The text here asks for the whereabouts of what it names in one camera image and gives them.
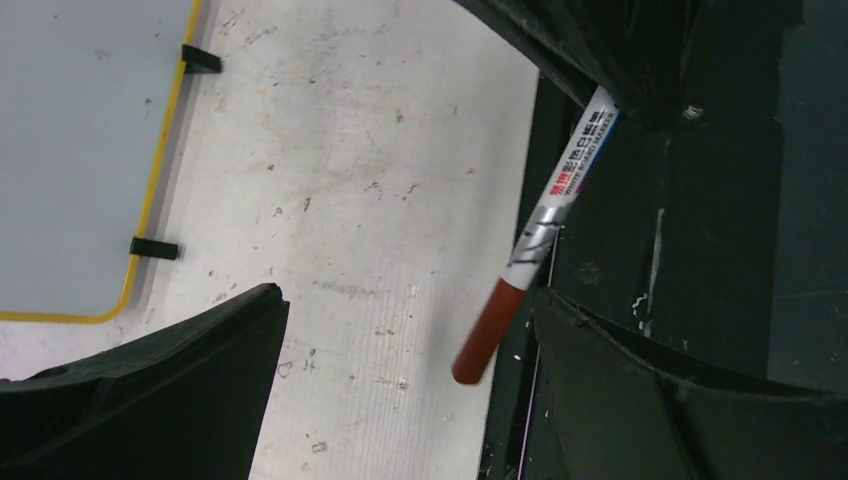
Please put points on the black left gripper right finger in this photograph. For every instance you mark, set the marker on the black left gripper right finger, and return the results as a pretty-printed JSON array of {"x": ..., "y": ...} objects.
[{"x": 628, "y": 407}]

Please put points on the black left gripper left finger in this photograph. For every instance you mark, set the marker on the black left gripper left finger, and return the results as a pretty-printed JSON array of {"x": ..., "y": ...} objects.
[{"x": 184, "y": 402}]

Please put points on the white marker pen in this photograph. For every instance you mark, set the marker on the white marker pen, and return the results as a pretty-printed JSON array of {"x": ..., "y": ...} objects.
[{"x": 536, "y": 239}]

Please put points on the yellow framed whiteboard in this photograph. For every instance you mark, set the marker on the yellow framed whiteboard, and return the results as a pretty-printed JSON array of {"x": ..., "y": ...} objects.
[{"x": 89, "y": 91}]

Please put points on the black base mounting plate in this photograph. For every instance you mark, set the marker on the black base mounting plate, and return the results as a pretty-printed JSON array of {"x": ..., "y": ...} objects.
[{"x": 714, "y": 220}]

